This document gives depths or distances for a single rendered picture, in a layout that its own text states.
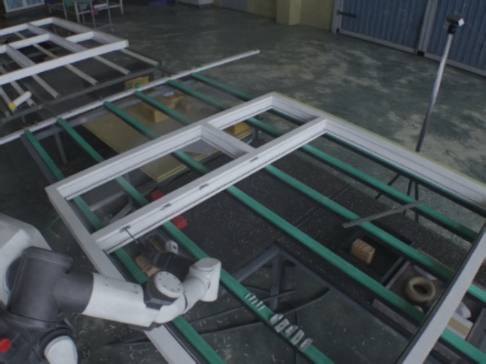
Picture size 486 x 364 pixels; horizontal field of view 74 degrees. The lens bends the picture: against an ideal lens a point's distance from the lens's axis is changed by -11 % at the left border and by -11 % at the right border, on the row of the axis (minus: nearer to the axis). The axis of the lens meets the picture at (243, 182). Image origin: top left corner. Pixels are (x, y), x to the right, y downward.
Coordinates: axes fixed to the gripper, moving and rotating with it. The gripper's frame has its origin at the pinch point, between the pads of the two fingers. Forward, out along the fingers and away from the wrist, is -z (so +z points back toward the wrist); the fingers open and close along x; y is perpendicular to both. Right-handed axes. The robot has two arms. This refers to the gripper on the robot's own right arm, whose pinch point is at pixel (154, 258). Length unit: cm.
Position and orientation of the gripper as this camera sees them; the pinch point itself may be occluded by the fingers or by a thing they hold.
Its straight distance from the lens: 124.7
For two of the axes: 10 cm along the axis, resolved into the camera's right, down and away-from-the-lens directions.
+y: -3.5, 8.8, -3.3
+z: 8.5, 1.5, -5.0
